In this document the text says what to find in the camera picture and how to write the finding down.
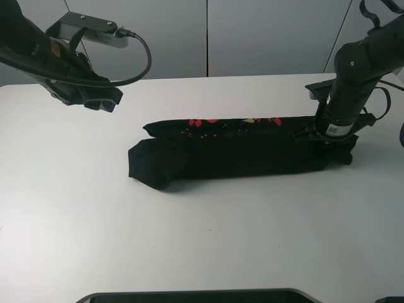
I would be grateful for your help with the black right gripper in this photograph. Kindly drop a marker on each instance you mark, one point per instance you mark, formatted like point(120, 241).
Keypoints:
point(332, 133)

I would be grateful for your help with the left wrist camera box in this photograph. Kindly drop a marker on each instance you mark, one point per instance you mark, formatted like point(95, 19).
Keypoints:
point(74, 27)

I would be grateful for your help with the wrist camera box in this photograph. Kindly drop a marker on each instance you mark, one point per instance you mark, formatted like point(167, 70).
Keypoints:
point(320, 91)
point(74, 27)

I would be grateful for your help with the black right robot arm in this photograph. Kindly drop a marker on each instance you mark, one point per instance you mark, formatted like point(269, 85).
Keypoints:
point(359, 66)

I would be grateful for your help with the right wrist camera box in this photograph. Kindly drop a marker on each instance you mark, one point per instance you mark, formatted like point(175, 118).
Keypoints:
point(320, 91)

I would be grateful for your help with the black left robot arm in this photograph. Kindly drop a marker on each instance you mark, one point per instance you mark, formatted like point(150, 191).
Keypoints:
point(25, 44)

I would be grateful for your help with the black printed t-shirt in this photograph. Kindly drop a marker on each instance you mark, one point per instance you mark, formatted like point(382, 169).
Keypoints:
point(190, 149)

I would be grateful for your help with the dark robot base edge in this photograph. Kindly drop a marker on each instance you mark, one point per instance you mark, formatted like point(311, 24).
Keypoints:
point(198, 296)

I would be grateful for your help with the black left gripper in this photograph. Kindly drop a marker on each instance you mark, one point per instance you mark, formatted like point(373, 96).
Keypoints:
point(75, 82)

